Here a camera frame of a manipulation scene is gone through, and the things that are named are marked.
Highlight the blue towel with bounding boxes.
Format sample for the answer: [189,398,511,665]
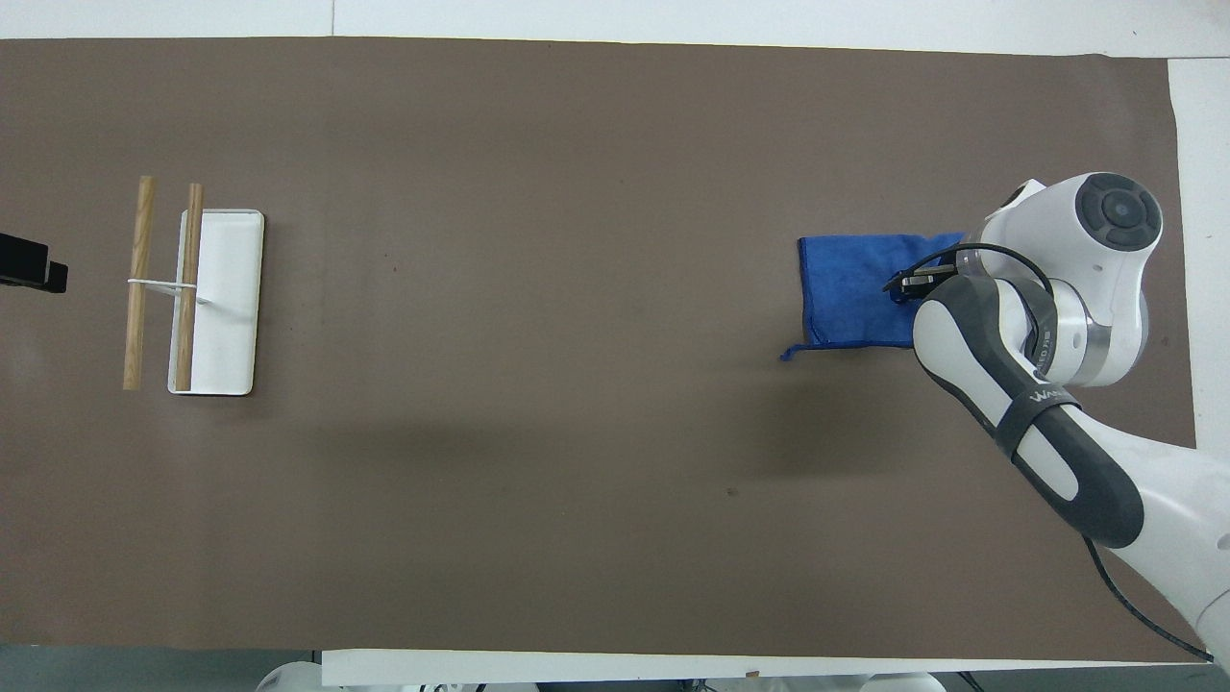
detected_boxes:
[779,232,966,363]

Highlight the white towel rack wooden bars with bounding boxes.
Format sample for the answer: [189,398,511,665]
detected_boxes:
[122,175,266,397]

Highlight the black cable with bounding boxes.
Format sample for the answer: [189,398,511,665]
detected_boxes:
[881,241,1059,306]
[1082,534,1216,664]

